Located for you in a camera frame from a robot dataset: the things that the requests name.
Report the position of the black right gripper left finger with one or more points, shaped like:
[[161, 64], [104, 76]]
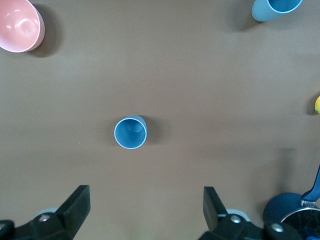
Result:
[[62, 220]]

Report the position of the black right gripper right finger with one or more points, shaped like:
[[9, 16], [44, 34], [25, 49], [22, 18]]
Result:
[[225, 227]]

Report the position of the blue plastic cup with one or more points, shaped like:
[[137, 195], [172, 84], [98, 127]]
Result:
[[262, 13], [130, 135]]

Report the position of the dark blue saucepan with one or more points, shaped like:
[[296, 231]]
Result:
[[282, 205]]

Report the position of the glass lid with blue knob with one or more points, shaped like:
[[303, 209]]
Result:
[[305, 221]]

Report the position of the yellow lemon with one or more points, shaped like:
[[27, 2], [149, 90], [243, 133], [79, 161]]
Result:
[[318, 105]]

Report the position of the pink bowl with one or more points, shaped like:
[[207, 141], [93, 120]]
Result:
[[18, 25]]

